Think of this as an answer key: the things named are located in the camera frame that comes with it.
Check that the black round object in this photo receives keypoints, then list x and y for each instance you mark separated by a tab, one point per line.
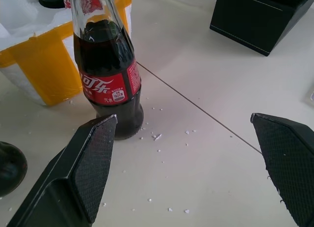
9	169

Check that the black box white stitching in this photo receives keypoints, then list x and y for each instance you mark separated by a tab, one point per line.
260	20

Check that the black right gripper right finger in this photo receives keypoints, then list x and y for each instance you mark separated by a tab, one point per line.
289	163

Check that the yellow and white crate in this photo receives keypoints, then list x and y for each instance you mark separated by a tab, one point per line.
36	52

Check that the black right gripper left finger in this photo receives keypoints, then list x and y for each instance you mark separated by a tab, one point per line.
73	178

